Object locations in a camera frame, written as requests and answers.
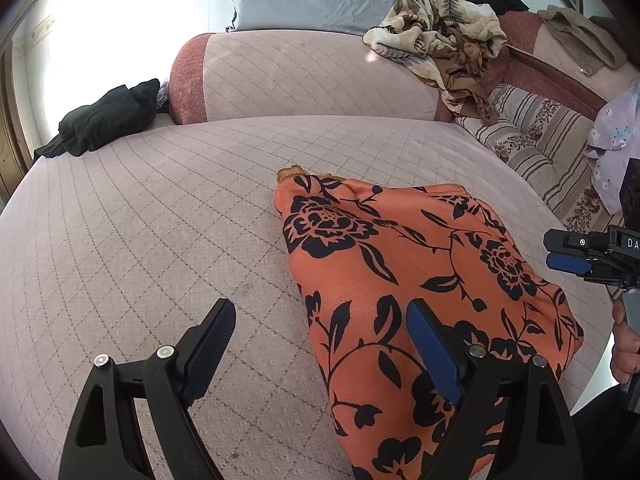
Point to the beige floral blanket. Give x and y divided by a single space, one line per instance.
400 35

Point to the person's right hand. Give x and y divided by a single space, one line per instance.
625 355

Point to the red upholstered headboard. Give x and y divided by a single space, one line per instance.
545 75

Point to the beige knitted garment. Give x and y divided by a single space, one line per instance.
580 35

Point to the lilac floral cloth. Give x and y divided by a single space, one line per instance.
615 135

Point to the pink quilted bolster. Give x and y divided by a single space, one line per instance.
300 75

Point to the black garment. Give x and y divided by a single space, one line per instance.
500 0

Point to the striped floral pillow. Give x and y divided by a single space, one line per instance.
540 145

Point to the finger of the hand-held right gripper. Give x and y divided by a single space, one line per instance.
570 241
567 262

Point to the black cloth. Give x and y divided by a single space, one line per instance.
105 115

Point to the pink quilted bed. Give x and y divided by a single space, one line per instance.
150 220

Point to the person's dark trousers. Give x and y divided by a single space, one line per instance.
605 435

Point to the orange floral garment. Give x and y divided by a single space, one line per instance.
400 260

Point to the wooden door frame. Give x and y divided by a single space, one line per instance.
12 135

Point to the brown lace cloth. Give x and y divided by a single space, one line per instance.
465 80

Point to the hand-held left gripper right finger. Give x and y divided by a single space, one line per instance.
432 355

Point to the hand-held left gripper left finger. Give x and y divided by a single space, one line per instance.
210 355

